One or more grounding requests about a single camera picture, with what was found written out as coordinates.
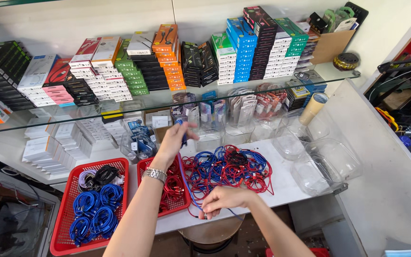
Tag row of black gold-print boxes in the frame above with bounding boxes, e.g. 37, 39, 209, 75
180, 41, 220, 88

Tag round wooden stool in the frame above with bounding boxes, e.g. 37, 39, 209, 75
178, 213, 245, 255

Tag stack of green boxes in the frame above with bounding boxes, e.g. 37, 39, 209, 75
114, 38, 150, 96

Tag small red plastic basket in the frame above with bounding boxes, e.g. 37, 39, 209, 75
137, 153, 192, 218

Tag glass shelf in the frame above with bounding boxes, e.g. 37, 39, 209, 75
0, 62, 361, 135

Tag light blue paper pack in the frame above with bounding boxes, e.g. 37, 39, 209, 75
385, 248, 411, 257

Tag stack of white green-top boxes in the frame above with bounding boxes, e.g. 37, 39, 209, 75
210, 32, 237, 86

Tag stack of flat black boxes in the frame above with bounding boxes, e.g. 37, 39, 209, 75
64, 73, 100, 107

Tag clear jar with chargers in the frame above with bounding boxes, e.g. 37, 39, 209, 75
120, 124, 158, 164

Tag stacks of white cable boxes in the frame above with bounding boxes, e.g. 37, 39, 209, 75
69, 35, 134, 103

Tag stack of orange boxes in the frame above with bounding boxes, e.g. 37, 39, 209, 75
152, 24, 187, 92

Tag large clear plastic jar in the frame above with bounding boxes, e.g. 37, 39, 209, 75
291, 138, 363, 196

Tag round dark gold container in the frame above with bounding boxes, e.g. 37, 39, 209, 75
333, 52, 360, 71

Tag stack of pink boxes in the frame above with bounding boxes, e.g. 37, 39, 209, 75
42, 58, 76, 108

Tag stack of white dark-green-top boxes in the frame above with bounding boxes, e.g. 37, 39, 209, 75
264, 17, 310, 79

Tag person's left hand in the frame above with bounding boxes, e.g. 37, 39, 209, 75
152, 119, 201, 171

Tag coiled blue cable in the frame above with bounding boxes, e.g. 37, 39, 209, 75
89, 207, 119, 238
72, 191, 101, 217
69, 217, 94, 247
99, 183, 124, 208

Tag stack of black green-print boxes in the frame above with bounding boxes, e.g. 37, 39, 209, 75
0, 40, 37, 111

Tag bundle of coiled red cables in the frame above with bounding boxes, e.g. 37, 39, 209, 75
158, 159, 186, 213

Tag small open cardboard box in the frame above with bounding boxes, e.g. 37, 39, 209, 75
144, 108, 173, 143

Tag row of hanging accessory packets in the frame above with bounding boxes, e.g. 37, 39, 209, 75
171, 83, 288, 124

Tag brown tape roll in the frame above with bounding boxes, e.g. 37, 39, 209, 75
298, 92, 330, 126

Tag cluttered workbench with tools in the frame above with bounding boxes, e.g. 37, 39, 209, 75
367, 21, 411, 179

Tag stack of black red-top boxes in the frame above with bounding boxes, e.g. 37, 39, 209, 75
243, 5, 278, 81

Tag stack of thin packets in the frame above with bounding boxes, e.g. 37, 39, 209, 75
296, 21, 319, 70

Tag coiled black cable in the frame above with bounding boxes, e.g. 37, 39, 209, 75
93, 164, 121, 186

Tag stack of blue boxes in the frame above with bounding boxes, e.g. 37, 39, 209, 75
226, 17, 259, 84

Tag large red plastic basket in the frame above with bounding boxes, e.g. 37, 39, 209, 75
49, 157, 130, 257

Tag silver metal wristwatch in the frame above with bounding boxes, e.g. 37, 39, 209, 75
142, 167, 168, 185

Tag red plastic object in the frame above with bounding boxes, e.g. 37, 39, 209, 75
265, 247, 331, 257

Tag stacks of small white boxes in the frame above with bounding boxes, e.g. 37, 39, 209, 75
21, 116, 128, 176

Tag heap of red and blue cables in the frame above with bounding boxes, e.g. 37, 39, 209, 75
182, 144, 275, 201

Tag cardboard box with accessories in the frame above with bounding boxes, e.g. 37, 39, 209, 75
308, 1, 369, 65

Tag metal glass clamp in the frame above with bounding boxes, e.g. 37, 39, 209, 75
333, 182, 349, 196

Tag tangled black cable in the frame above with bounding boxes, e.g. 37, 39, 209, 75
225, 146, 249, 165

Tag stack of black white-lid boxes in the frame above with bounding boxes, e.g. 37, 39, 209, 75
127, 31, 170, 92

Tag person's right hand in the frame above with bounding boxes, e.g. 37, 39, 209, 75
198, 186, 259, 220

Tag stack of white blue-label boxes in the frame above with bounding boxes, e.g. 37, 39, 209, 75
17, 54, 61, 108

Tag stack of yellow-black boxes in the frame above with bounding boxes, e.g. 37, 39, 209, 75
284, 71, 328, 112

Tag coiled white cable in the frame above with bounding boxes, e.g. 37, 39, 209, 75
78, 169, 98, 192

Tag long blue cable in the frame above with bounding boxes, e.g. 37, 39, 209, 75
174, 119, 245, 221

